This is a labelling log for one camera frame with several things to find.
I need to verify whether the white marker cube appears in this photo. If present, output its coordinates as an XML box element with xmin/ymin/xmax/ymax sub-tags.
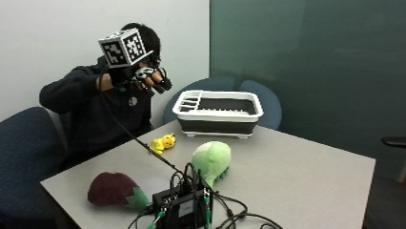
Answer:
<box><xmin>98</xmin><ymin>28</ymin><xmax>155</xmax><ymax>70</ymax></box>

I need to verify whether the white and black dish tub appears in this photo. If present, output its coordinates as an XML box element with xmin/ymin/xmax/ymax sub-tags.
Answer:
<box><xmin>172</xmin><ymin>90</ymin><xmax>265</xmax><ymax>140</ymax></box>

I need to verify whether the the person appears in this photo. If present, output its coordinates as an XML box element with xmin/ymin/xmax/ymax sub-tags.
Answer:
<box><xmin>39</xmin><ymin>22</ymin><xmax>175</xmax><ymax>171</ymax></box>

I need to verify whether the yellow plush toy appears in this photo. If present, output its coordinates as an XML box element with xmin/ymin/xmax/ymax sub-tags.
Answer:
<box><xmin>150</xmin><ymin>132</ymin><xmax>178</xmax><ymax>156</ymax></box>

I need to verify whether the green plush toy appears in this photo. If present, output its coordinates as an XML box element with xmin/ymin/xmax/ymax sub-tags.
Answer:
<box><xmin>191</xmin><ymin>140</ymin><xmax>233</xmax><ymax>189</ymax></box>

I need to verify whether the dark red strawberry plush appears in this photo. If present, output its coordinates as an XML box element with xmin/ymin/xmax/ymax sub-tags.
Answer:
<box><xmin>87</xmin><ymin>171</ymin><xmax>152</xmax><ymax>213</ymax></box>

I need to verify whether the dark blue office chair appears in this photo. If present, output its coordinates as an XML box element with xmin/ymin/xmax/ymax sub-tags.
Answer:
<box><xmin>0</xmin><ymin>106</ymin><xmax>68</xmax><ymax>229</ymax></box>

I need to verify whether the black electronics box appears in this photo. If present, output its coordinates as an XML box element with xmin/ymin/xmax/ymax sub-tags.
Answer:
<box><xmin>150</xmin><ymin>186</ymin><xmax>216</xmax><ymax>229</ymax></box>

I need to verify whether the black chair armrest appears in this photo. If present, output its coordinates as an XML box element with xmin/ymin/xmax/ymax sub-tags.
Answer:
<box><xmin>381</xmin><ymin>135</ymin><xmax>406</xmax><ymax>148</ymax></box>

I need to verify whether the long black glove cable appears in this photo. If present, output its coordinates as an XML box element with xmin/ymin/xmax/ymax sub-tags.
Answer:
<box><xmin>99</xmin><ymin>90</ymin><xmax>189</xmax><ymax>179</ymax></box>

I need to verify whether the green-tipped cable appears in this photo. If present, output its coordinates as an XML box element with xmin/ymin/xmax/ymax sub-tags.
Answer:
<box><xmin>146</xmin><ymin>209</ymin><xmax>168</xmax><ymax>229</ymax></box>

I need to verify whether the looped black cable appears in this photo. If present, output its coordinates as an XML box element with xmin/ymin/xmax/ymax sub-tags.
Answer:
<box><xmin>212</xmin><ymin>190</ymin><xmax>285</xmax><ymax>229</ymax></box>

